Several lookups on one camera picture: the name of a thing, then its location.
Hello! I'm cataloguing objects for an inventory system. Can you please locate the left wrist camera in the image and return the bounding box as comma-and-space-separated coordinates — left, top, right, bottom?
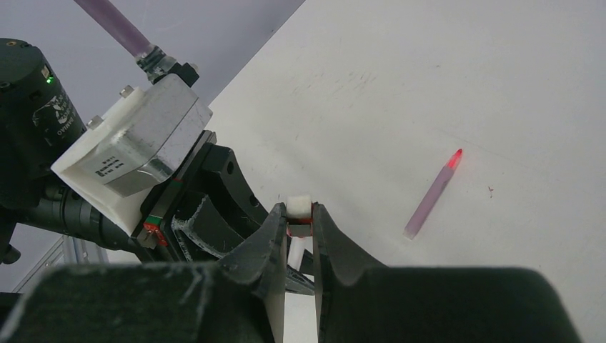
51, 74, 213, 234

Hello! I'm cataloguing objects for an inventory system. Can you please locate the pink highlighter pen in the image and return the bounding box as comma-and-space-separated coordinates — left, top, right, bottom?
404, 149, 463, 240

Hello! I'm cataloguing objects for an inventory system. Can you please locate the white pen red end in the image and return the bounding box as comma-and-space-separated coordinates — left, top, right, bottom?
287, 237, 306, 271

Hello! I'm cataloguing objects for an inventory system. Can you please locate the aluminium front rail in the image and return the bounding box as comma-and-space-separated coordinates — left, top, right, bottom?
11, 234, 110, 294

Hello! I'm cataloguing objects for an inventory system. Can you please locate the red pen cap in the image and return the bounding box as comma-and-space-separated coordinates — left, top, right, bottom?
285, 194, 313, 238

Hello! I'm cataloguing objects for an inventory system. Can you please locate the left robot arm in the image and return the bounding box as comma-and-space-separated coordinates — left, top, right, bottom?
1, 38, 268, 264

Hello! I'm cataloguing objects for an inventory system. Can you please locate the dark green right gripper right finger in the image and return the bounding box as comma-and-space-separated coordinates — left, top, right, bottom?
312, 203, 580, 342

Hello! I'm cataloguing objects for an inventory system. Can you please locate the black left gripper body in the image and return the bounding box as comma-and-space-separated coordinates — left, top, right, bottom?
130, 130, 217, 263

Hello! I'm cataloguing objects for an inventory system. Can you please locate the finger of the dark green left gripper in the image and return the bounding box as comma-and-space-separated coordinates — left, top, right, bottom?
171, 192, 314, 296
188, 144, 268, 237

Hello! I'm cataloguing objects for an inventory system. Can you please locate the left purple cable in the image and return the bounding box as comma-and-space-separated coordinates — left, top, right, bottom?
73, 0, 200, 89

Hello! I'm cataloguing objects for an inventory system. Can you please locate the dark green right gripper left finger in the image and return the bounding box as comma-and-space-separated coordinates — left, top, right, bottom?
1, 203, 287, 342

